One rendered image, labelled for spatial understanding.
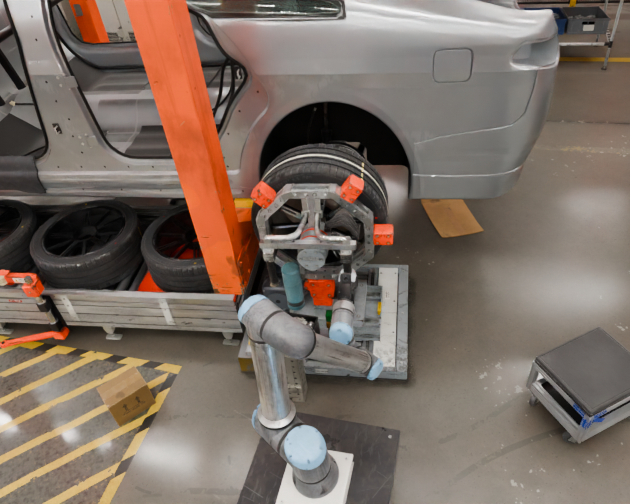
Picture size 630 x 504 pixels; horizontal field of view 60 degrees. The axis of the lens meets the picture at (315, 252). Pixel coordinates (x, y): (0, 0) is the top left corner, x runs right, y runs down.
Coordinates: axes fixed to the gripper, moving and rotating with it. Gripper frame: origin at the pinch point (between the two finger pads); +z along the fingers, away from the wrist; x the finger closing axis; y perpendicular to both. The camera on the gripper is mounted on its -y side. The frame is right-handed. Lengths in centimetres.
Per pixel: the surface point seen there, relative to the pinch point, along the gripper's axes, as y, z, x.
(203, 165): -47, 11, -59
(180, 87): -82, 11, -60
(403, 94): -52, 63, 22
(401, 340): 75, 23, 24
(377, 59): -68, 63, 11
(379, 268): 75, 81, 9
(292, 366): 55, -13, -30
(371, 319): 65, 29, 7
